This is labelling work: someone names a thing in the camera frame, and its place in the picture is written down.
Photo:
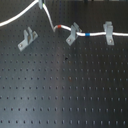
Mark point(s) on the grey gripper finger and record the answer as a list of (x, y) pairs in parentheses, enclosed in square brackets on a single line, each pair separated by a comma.
[(40, 3)]

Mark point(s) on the left grey cable clip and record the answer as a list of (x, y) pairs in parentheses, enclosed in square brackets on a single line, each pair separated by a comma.
[(29, 37)]

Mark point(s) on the grey cable clip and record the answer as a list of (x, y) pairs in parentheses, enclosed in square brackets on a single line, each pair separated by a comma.
[(108, 28), (73, 35), (29, 37)]

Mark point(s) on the middle grey cable clip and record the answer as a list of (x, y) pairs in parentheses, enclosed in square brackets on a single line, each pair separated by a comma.
[(73, 35)]

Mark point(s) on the right grey cable clip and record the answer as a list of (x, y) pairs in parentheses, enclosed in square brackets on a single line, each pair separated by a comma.
[(108, 28)]

